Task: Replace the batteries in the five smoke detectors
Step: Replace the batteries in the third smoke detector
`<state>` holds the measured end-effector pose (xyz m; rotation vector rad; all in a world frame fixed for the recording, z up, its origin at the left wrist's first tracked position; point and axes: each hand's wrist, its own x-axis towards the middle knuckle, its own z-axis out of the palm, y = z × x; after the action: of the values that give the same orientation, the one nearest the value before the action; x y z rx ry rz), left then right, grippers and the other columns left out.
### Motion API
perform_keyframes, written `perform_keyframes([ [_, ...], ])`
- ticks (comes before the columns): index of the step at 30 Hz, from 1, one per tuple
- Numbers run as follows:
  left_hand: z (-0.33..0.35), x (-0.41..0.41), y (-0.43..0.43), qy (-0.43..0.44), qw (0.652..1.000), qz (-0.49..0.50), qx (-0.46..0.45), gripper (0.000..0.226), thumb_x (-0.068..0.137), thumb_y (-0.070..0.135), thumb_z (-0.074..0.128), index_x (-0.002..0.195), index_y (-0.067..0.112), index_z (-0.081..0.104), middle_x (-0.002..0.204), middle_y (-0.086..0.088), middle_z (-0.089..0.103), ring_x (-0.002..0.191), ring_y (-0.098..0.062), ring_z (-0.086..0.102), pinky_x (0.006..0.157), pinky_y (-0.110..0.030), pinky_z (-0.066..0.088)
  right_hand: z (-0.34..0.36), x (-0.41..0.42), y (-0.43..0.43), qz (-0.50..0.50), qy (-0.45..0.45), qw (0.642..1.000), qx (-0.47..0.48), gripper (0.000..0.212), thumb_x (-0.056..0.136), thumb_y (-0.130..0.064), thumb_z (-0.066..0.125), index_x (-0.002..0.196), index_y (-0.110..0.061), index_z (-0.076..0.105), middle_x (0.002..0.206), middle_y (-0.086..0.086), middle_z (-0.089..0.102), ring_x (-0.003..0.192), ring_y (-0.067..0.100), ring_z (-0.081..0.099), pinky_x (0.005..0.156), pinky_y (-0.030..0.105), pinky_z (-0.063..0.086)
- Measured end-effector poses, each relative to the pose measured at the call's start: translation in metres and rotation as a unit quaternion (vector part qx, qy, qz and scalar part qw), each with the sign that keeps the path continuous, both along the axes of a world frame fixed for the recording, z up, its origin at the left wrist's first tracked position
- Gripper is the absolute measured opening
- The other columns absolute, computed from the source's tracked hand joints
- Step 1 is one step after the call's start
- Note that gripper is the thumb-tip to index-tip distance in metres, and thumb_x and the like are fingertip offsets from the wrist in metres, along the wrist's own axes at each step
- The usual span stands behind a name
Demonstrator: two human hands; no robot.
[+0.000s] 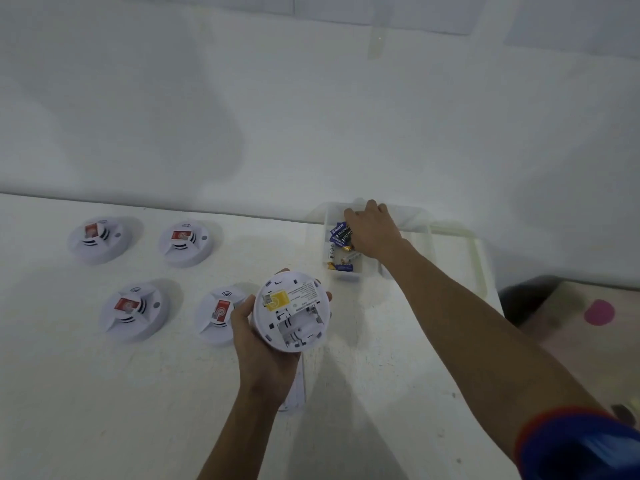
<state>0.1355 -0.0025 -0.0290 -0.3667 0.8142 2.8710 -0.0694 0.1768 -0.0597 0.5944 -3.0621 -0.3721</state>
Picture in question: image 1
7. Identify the beige mat with pink dot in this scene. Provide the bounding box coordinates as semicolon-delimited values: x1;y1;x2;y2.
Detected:
518;280;640;413

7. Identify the person's left forearm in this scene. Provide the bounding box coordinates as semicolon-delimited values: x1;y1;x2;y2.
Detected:
197;389;297;480

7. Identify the person's right hand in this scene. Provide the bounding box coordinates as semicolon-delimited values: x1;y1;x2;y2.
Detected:
343;199;405;261

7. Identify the white smoke detector yellow label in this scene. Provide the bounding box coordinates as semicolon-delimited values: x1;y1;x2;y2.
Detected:
252;271;332;352

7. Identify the blue sleeve with red trim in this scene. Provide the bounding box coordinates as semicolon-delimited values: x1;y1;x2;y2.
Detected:
514;407;640;480

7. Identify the person's left hand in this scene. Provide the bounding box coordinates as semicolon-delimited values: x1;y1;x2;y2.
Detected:
230;267;333;396

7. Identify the white detector base plate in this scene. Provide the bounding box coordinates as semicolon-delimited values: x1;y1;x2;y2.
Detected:
276;351;307;413

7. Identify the clear plastic bin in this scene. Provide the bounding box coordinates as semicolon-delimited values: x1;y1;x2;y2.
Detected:
311;199;437;284

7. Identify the pile of blue batteries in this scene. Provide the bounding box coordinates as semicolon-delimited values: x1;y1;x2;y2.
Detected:
326;221;362;273

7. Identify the clear plastic lid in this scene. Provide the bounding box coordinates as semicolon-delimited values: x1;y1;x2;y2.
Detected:
424;221;495;301

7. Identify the white smoke detector red sticker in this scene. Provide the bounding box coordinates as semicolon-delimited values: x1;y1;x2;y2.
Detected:
194;286;249;347
158;220;214;268
98;283;164;343
68;217;133;266

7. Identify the person's right forearm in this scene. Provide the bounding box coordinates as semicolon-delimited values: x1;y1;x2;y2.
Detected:
382;240;608;460

